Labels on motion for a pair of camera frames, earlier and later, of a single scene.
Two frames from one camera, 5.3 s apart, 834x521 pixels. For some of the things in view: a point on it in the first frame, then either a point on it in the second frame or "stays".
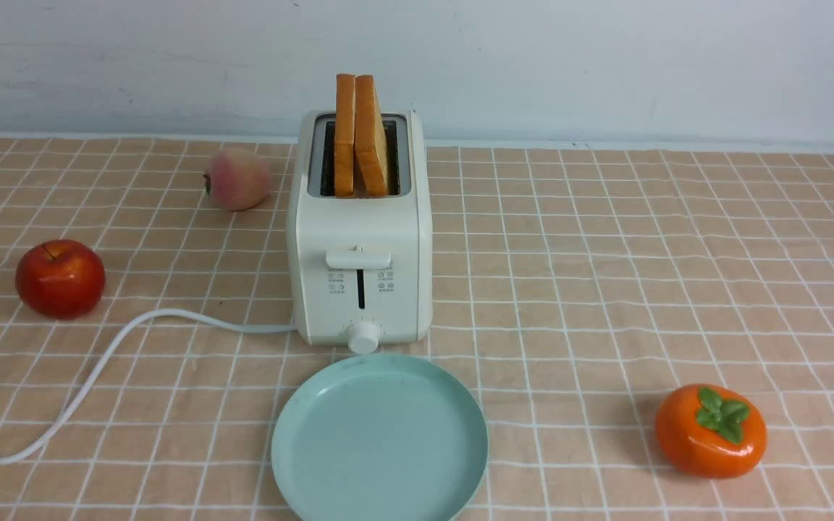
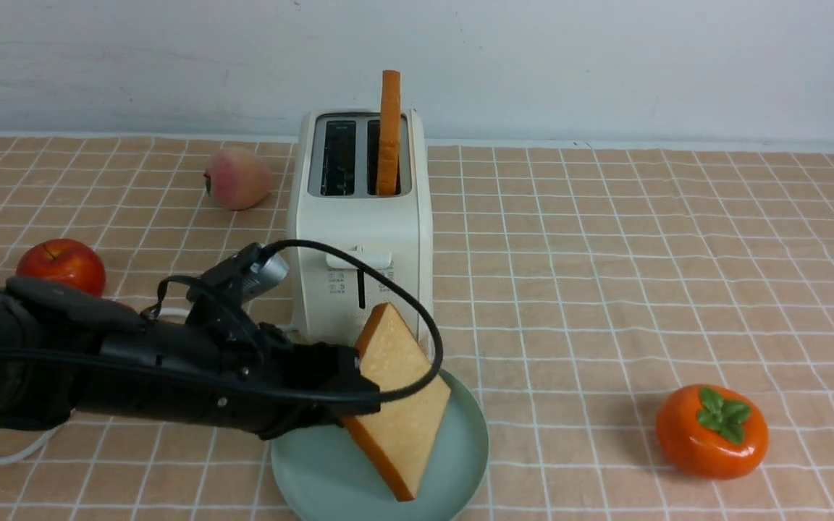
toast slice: x=344 y=135 -> x=399 y=438
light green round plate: x=381 y=437 stays
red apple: x=61 y=279 stays
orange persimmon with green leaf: x=706 y=431 stays
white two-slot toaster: x=360 y=268 stays
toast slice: x=371 y=163 -> x=389 y=151
